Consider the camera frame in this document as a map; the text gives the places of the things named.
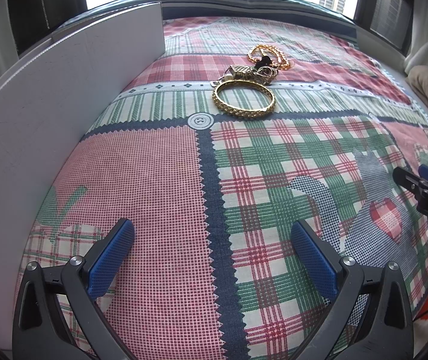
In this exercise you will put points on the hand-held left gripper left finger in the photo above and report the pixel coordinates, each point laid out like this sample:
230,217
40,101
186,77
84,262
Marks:
110,258

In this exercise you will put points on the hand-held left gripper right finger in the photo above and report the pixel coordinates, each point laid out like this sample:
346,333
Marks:
313,260

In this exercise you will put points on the gold bangle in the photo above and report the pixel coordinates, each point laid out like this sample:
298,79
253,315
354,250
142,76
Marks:
244,111

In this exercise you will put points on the white foam board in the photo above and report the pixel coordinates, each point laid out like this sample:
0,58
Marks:
48,101

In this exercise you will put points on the checkered patchwork blanket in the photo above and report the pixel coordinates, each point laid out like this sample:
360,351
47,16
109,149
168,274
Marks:
153,195

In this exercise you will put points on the window vent grille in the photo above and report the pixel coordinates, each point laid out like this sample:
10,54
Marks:
390,7

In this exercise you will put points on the dark window frame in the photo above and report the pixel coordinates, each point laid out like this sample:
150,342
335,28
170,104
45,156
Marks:
30,7

